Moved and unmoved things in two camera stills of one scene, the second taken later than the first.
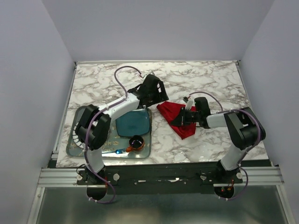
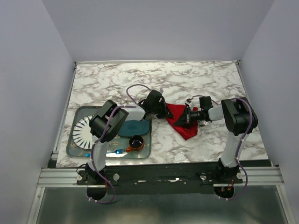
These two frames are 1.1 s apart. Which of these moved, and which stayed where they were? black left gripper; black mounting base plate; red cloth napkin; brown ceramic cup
Moved: black left gripper
Stayed: black mounting base plate; brown ceramic cup; red cloth napkin
